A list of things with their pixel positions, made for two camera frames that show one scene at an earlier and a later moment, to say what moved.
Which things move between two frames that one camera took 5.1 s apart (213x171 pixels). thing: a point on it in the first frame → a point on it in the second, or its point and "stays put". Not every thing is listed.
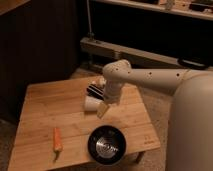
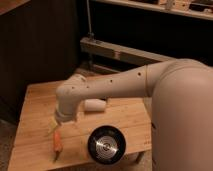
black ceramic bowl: x=106 y=144 stays put
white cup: x=92 y=104 stays put
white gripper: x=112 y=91 → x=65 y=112
